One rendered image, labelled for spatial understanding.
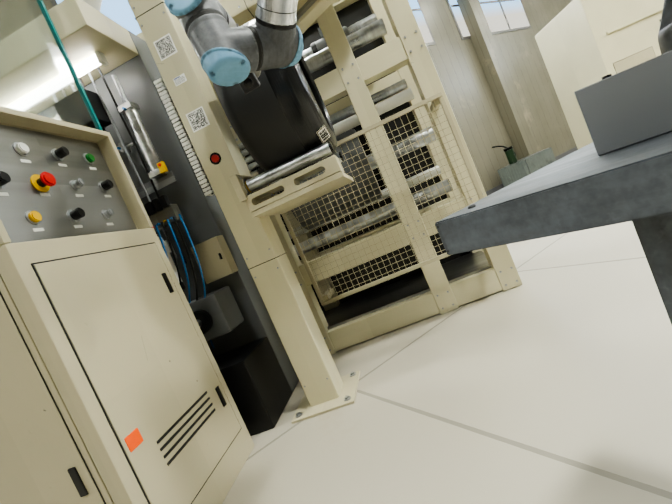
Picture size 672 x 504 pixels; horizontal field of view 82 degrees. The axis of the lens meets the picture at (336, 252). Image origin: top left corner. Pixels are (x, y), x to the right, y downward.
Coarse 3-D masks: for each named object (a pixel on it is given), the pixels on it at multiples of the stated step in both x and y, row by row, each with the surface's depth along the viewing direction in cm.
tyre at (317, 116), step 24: (264, 72) 121; (288, 72) 121; (240, 96) 123; (264, 96) 123; (288, 96) 123; (312, 96) 129; (240, 120) 126; (264, 120) 126; (288, 120) 126; (312, 120) 129; (264, 144) 130; (288, 144) 132; (312, 144) 134; (336, 144) 151; (264, 168) 143
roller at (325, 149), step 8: (328, 144) 133; (312, 152) 134; (320, 152) 133; (328, 152) 134; (288, 160) 137; (296, 160) 135; (304, 160) 135; (312, 160) 135; (272, 168) 138; (280, 168) 136; (288, 168) 136; (296, 168) 136; (256, 176) 139; (264, 176) 137; (272, 176) 137; (280, 176) 138; (248, 184) 139; (256, 184) 138; (264, 184) 139
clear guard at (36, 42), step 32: (0, 0) 117; (32, 0) 131; (0, 32) 112; (32, 32) 124; (0, 64) 108; (32, 64) 119; (64, 64) 133; (0, 96) 103; (32, 96) 114; (64, 96) 127; (96, 128) 136
